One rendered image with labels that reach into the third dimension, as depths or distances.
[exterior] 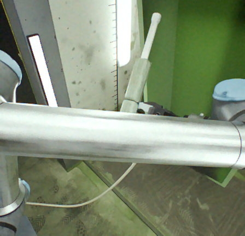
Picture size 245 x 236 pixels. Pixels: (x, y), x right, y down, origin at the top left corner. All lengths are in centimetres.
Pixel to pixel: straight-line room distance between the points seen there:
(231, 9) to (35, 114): 98
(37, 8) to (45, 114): 95
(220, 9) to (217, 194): 143
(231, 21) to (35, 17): 98
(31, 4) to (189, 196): 174
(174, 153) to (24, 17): 104
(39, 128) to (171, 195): 159
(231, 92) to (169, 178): 148
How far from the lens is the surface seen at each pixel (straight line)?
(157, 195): 179
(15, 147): 33
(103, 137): 29
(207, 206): 185
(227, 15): 112
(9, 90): 47
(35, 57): 123
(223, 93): 48
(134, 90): 65
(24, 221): 113
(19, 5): 119
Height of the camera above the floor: 161
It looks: 40 degrees down
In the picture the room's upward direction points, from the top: straight up
